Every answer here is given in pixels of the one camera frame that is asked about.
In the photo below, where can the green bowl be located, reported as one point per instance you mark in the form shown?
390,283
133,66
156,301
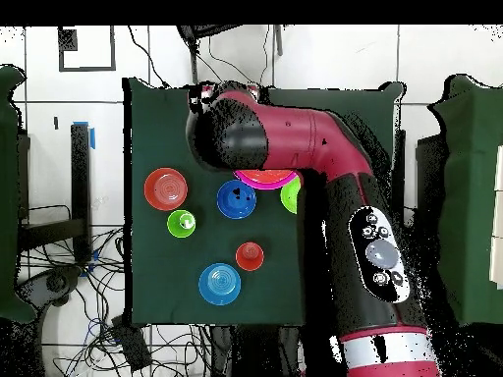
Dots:
290,196

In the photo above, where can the green cup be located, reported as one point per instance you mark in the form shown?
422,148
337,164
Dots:
175,226

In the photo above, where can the green cloth on side table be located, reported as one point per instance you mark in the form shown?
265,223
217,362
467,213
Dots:
8,196
471,196

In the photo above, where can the small orange bowl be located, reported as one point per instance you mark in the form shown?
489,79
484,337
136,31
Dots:
165,189

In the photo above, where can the large pink bowl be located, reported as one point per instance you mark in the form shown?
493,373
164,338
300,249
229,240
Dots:
267,186

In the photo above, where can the dark green table cloth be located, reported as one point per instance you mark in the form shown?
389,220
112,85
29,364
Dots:
165,275

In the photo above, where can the dark blue bowl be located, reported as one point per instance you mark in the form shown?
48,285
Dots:
235,208

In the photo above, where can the grey pedestal foot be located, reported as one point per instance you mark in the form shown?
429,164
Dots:
55,282

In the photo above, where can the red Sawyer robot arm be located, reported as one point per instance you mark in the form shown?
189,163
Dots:
314,141

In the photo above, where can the small light blue bowl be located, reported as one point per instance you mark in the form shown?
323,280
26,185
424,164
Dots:
219,283

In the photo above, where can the black power strip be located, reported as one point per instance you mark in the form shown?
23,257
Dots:
131,345

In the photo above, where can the large orange bowl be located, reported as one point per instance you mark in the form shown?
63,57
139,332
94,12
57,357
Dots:
267,176

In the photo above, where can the black table frame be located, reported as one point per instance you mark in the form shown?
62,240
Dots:
80,176
430,176

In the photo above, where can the orange cup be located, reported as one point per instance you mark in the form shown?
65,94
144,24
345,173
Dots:
249,256

